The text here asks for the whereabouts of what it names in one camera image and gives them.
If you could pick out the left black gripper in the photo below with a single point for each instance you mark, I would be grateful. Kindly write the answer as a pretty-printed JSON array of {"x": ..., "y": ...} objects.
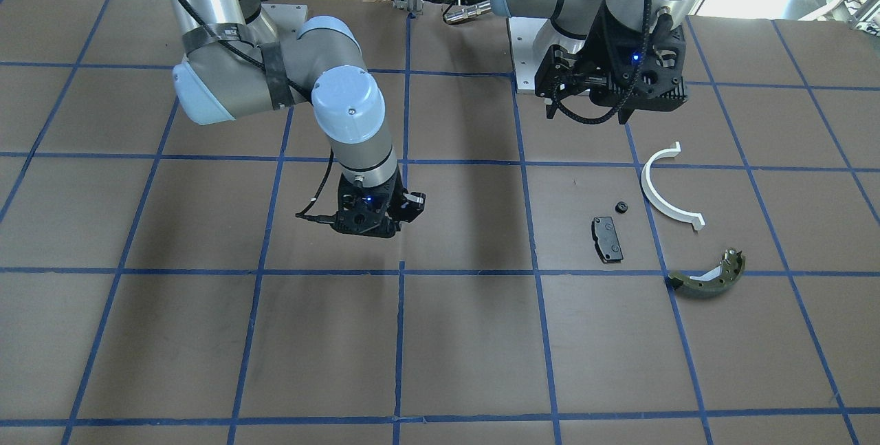
[{"x": 597, "y": 63}]

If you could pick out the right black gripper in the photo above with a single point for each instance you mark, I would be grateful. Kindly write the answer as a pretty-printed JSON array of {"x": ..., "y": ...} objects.
[{"x": 399, "y": 202}]

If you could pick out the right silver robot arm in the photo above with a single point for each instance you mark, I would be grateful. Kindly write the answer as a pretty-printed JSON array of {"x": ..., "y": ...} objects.
[{"x": 239, "y": 60}]

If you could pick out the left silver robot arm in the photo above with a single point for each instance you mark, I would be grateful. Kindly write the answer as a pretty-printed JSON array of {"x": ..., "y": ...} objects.
[{"x": 575, "y": 18}]

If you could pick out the black brake pad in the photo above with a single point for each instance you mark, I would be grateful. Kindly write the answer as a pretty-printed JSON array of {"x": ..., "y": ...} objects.
[{"x": 606, "y": 240}]

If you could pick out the silver metal connector plug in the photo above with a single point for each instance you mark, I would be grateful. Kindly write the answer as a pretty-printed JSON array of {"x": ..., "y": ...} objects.
[{"x": 466, "y": 13}]

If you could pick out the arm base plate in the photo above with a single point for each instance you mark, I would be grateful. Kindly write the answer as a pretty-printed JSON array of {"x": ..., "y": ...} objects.
[
  {"x": 285, "y": 15},
  {"x": 530, "y": 39}
]

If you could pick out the white curved plastic bracket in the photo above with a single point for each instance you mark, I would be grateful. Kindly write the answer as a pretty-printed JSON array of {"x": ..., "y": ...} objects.
[{"x": 696, "y": 220}]

